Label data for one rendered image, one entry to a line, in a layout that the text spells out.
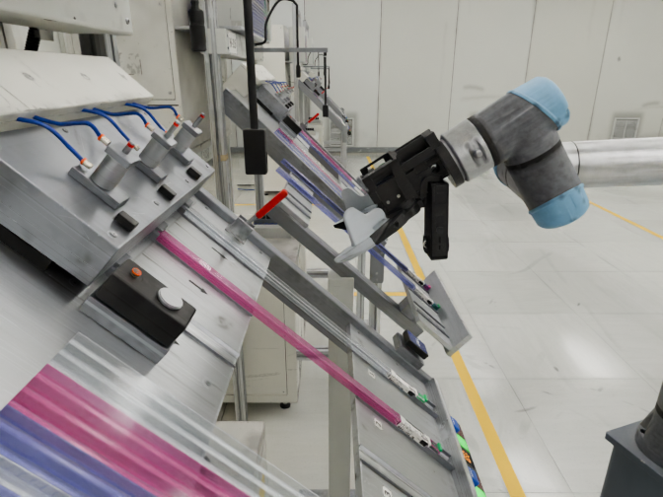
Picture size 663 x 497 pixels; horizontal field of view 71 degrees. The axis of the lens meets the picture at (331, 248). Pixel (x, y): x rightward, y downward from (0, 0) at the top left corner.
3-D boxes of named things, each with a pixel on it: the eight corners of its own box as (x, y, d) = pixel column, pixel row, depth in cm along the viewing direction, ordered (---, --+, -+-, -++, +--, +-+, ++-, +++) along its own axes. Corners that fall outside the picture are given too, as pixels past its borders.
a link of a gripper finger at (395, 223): (355, 236, 63) (396, 198, 67) (362, 246, 64) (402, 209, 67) (375, 234, 59) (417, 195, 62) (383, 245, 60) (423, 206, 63)
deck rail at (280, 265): (407, 396, 90) (431, 377, 88) (409, 403, 88) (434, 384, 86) (90, 141, 73) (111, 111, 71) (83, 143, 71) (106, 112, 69)
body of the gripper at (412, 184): (354, 172, 68) (427, 125, 66) (385, 219, 71) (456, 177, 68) (357, 182, 61) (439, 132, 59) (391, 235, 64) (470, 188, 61)
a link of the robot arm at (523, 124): (584, 129, 58) (555, 68, 56) (504, 177, 60) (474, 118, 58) (557, 125, 66) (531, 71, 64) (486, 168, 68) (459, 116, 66)
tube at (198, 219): (419, 400, 78) (424, 396, 78) (421, 405, 77) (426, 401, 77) (175, 202, 67) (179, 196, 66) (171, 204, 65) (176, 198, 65)
